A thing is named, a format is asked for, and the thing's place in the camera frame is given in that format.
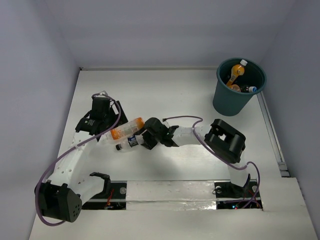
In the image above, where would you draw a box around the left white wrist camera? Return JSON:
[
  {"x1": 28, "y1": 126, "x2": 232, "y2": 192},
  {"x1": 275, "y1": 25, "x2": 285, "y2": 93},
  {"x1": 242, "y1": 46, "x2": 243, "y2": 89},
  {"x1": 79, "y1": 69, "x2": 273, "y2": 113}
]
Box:
[{"x1": 91, "y1": 90, "x2": 110, "y2": 100}]

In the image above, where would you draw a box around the small orange juice bottle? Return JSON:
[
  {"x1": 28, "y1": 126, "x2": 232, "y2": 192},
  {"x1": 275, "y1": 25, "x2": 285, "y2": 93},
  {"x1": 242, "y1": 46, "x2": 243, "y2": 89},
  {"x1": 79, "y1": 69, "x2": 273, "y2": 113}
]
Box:
[{"x1": 230, "y1": 84, "x2": 242, "y2": 92}]

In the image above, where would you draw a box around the clear orange-label bottle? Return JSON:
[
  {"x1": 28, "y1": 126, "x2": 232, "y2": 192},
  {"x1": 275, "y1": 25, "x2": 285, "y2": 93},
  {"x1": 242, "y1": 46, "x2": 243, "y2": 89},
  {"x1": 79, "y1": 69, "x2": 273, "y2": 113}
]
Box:
[{"x1": 99, "y1": 117, "x2": 145, "y2": 145}]

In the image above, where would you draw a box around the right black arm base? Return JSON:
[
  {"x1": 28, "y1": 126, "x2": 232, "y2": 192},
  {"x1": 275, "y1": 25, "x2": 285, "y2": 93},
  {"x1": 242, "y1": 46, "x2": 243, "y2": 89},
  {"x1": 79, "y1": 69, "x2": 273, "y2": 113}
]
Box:
[{"x1": 212, "y1": 180, "x2": 263, "y2": 210}]

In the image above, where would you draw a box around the dark teal plastic bin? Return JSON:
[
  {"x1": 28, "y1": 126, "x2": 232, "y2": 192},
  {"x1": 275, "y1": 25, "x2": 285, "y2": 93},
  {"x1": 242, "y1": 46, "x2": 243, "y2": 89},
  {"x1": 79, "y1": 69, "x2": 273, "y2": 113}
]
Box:
[{"x1": 212, "y1": 57, "x2": 267, "y2": 117}]

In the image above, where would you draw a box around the crushed clear plastic bottle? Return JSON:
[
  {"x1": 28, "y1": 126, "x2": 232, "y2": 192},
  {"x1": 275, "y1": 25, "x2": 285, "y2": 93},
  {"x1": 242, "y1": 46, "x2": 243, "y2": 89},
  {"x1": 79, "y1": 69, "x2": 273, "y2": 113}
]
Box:
[{"x1": 240, "y1": 85, "x2": 258, "y2": 93}]

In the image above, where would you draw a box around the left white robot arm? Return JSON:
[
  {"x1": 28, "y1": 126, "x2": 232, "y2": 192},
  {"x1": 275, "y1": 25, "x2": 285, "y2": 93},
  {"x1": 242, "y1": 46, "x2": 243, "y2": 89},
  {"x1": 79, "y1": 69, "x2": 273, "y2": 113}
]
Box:
[{"x1": 34, "y1": 92, "x2": 128, "y2": 227}]

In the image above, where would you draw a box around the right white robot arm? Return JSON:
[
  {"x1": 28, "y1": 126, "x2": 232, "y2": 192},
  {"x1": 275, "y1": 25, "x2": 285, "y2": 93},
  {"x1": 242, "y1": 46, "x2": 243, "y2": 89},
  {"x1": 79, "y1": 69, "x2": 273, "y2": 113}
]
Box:
[{"x1": 144, "y1": 115, "x2": 250, "y2": 196}]

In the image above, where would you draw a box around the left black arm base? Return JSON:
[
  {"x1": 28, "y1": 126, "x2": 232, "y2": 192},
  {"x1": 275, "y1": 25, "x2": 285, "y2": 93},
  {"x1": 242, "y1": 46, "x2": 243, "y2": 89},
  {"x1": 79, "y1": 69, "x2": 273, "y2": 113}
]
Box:
[{"x1": 82, "y1": 181, "x2": 127, "y2": 211}]

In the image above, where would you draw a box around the tall orange blue-label bottle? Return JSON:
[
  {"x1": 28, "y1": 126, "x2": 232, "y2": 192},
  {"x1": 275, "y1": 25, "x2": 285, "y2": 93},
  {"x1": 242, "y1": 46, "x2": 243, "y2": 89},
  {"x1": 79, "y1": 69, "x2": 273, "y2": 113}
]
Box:
[{"x1": 226, "y1": 59, "x2": 248, "y2": 87}]

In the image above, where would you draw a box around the small clear dark-label bottle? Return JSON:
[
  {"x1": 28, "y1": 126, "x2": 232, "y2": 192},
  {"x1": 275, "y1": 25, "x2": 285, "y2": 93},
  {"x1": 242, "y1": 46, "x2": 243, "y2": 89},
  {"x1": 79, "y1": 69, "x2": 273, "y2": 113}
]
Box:
[{"x1": 115, "y1": 135, "x2": 145, "y2": 152}]

